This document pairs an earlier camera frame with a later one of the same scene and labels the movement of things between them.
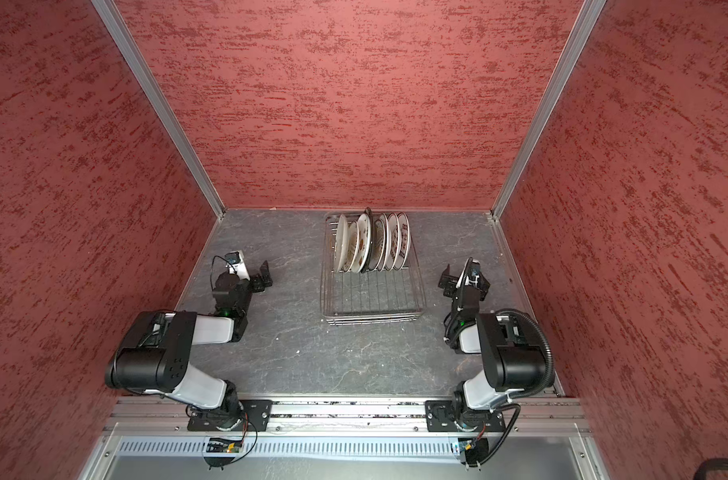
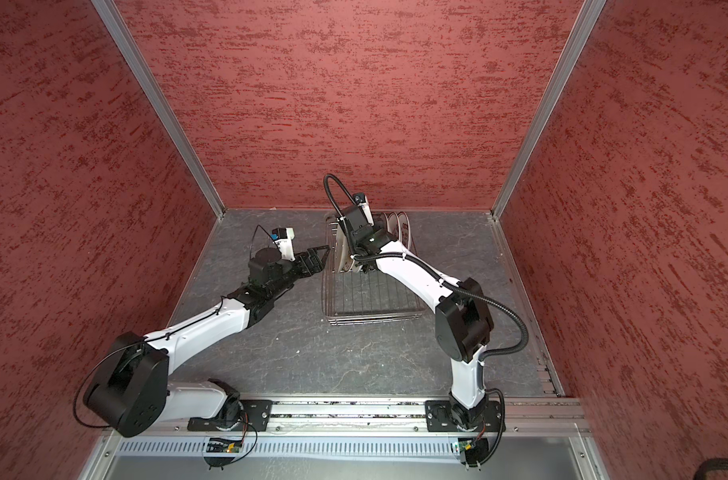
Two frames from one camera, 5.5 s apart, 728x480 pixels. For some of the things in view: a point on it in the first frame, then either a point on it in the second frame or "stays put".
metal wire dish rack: x=372 y=298 stays put
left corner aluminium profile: x=110 y=16 stays put
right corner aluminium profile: x=581 y=29 stays put
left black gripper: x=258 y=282 to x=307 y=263
